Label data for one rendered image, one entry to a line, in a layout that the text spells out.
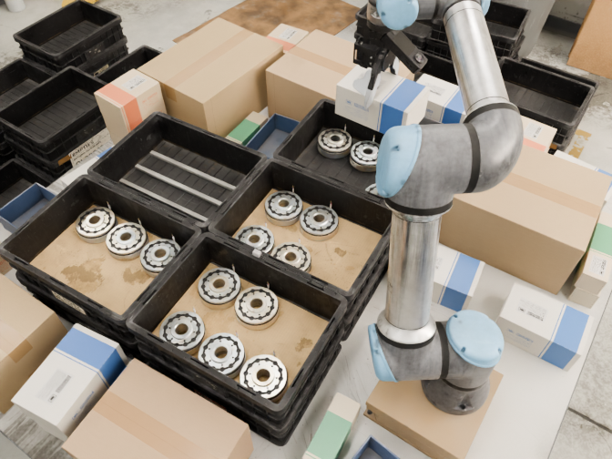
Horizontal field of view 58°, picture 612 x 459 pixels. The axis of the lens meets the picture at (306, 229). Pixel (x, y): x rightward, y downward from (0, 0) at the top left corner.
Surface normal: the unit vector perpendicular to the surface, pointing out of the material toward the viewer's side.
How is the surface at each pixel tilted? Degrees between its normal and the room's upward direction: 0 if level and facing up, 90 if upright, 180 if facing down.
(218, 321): 0
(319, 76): 0
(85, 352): 0
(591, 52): 73
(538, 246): 90
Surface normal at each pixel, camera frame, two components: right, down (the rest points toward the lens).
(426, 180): 0.04, 0.51
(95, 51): 0.83, 0.44
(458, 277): 0.00, -0.63
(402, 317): -0.35, 0.48
